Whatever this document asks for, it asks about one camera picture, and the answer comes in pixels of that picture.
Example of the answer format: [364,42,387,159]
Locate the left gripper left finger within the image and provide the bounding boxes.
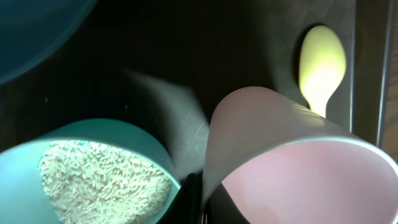
[158,173,202,224]

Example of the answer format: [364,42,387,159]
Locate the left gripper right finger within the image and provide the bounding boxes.
[204,184,249,224]

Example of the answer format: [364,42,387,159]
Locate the pink cup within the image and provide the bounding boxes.
[202,86,397,224]

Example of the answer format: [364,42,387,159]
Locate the large dark blue bowl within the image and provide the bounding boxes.
[1,0,97,83]

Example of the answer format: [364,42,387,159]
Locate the small light blue rice bowl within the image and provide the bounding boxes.
[1,119,180,223]

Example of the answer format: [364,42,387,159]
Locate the brown serving tray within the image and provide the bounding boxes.
[0,0,396,224]

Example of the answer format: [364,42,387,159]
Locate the pale yellow plastic spoon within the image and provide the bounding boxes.
[298,26,346,117]

